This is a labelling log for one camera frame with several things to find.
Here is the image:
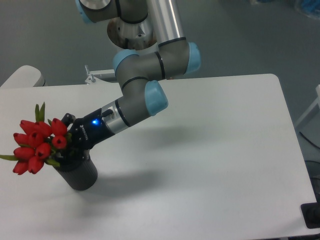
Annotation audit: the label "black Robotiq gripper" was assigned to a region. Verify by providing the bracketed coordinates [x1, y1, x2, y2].
[55, 108, 115, 163]

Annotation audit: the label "red tulip bouquet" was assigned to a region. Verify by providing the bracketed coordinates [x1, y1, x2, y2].
[0, 103, 72, 175]

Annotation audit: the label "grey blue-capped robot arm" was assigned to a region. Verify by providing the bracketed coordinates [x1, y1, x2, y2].
[51, 0, 201, 165]

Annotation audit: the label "dark grey ribbed vase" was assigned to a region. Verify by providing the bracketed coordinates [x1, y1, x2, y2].
[54, 158, 98, 191]

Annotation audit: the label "white rounded chair back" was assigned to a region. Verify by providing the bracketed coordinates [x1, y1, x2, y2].
[0, 65, 48, 89]

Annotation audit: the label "black box at table edge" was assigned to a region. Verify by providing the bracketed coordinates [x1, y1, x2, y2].
[300, 202, 320, 229]

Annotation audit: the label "blue items in bag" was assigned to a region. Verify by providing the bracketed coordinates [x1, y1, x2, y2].
[249, 0, 320, 20]

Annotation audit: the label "white pedestal base frame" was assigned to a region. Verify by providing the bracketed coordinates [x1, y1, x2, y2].
[84, 65, 118, 85]

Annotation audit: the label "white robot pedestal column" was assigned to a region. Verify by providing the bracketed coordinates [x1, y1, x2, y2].
[107, 17, 159, 55]

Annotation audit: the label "black cable on floor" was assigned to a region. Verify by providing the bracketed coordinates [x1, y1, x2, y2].
[299, 131, 320, 148]

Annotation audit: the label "white frame at right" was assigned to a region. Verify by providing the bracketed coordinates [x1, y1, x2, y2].
[294, 85, 320, 131]

